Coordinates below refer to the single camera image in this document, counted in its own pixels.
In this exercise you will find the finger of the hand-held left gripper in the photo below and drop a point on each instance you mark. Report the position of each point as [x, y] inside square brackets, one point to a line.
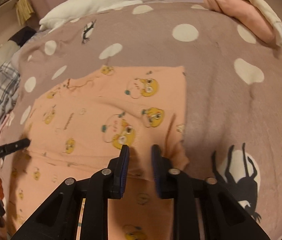
[18, 145]

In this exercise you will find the white folded cloth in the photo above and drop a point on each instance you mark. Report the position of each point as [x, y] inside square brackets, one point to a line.
[255, 2]

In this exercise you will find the pink folded cloth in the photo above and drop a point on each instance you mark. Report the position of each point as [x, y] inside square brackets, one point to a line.
[240, 12]

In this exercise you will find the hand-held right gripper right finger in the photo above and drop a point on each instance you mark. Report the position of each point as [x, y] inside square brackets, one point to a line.
[157, 180]

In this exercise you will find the mauve white-spotted blanket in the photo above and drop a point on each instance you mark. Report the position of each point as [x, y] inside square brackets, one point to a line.
[218, 105]

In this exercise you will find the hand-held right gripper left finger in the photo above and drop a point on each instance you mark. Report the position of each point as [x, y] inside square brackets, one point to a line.
[123, 180]

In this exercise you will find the peach cartoon print pants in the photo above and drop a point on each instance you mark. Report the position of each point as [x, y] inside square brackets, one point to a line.
[88, 110]

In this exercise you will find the dark cloth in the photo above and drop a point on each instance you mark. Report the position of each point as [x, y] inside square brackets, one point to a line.
[23, 35]

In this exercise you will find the straw tassel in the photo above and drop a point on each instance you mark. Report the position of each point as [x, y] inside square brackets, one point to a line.
[24, 10]

